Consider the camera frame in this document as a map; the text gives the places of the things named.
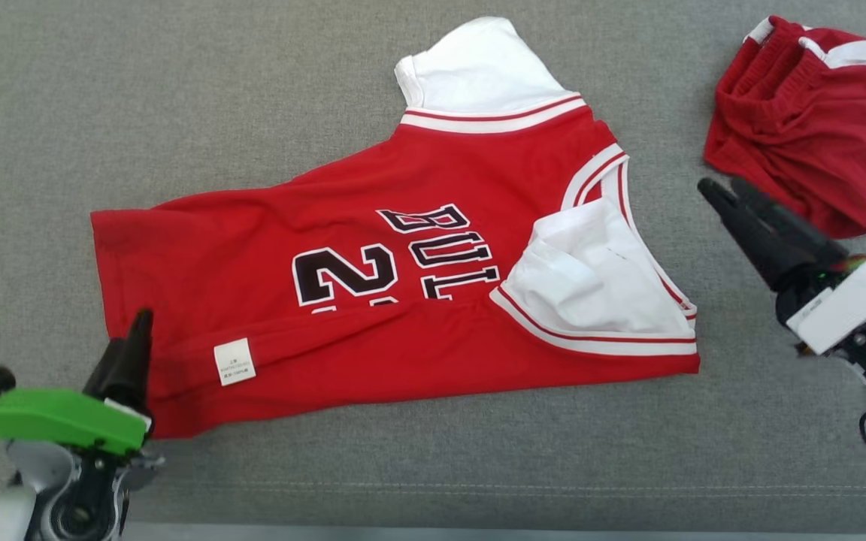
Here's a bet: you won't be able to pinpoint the grey fabric sofa cushion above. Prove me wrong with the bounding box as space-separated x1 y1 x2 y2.
0 0 866 536

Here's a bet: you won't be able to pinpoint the white-band right gripper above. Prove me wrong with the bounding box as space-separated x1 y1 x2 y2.
697 176 866 358

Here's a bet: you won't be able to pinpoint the green-band left gripper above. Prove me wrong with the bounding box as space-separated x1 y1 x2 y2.
0 307 155 457

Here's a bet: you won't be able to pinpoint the red white-striped shorts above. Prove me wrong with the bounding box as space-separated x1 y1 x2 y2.
704 15 866 240

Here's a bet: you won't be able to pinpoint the red basketball jersey white sleeves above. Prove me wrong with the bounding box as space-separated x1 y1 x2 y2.
91 17 701 440

